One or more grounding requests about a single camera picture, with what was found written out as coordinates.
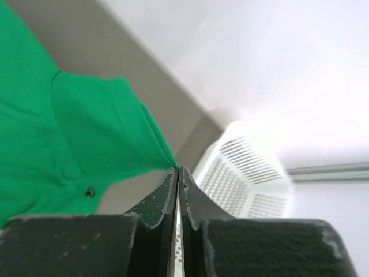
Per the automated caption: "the green t-shirt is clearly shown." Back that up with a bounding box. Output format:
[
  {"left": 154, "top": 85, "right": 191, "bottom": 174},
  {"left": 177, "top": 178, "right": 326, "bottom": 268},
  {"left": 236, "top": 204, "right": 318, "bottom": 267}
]
[{"left": 1, "top": 1, "right": 178, "bottom": 225}]

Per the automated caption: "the white perforated plastic basket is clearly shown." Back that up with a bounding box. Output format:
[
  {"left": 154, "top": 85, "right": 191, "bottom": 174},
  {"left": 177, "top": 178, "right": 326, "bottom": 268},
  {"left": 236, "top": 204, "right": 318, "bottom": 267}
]
[{"left": 174, "top": 121, "right": 294, "bottom": 276}]

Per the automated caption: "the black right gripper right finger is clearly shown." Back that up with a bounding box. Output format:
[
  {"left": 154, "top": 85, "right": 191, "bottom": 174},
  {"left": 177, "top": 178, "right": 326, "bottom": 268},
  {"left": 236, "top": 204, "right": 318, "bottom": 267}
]
[{"left": 179, "top": 167, "right": 357, "bottom": 276}]

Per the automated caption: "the aluminium frame rail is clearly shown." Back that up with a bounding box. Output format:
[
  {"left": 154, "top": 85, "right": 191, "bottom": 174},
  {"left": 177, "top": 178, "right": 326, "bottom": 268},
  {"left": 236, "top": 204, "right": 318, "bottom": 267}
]
[{"left": 287, "top": 162, "right": 368, "bottom": 184}]

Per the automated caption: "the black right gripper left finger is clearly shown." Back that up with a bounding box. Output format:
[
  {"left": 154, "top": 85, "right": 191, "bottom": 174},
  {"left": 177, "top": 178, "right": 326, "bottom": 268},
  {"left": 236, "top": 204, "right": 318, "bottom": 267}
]
[{"left": 1, "top": 168, "right": 178, "bottom": 276}]

